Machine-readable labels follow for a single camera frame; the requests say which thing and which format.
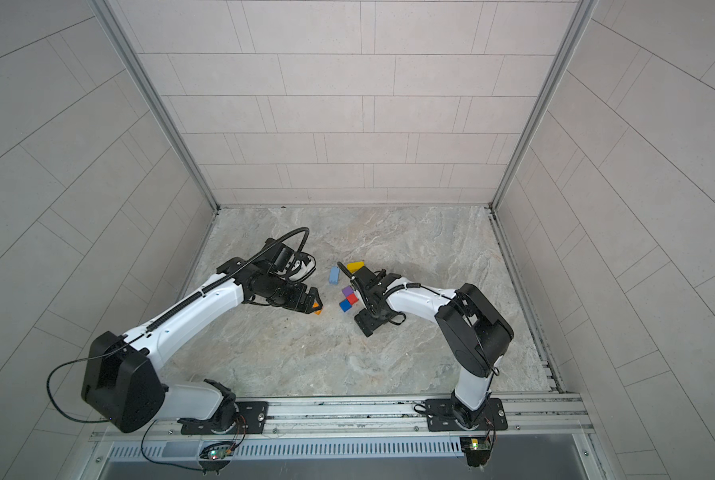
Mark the aluminium mounting rail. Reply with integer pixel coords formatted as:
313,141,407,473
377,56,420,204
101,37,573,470
90,392,593,442

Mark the right controller board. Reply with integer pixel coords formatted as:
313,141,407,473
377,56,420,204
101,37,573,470
459,437,493,468

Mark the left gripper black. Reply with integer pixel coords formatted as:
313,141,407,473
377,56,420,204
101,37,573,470
264,274,328,313

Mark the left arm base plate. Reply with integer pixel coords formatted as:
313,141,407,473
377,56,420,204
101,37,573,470
178,400,269,435

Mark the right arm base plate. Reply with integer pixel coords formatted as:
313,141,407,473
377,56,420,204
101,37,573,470
413,397,509,432

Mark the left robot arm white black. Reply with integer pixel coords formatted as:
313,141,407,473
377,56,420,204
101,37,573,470
81,239,323,434

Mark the controller board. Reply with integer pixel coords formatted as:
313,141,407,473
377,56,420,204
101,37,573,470
199,441,238,462
459,437,493,468

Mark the perforated vent strip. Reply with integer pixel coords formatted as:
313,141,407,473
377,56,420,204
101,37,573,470
109,437,463,463

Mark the yellow wood block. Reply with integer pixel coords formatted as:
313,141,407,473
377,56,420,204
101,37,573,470
347,261,365,273

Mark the left controller board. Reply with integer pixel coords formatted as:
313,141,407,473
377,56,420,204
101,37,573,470
199,441,238,462

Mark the light blue wood block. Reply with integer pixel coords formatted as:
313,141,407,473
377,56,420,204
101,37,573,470
329,267,341,285

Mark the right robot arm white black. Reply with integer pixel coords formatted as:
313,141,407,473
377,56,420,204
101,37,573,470
349,267,515,430

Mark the left black cable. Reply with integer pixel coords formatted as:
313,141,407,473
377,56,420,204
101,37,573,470
44,353,245,474

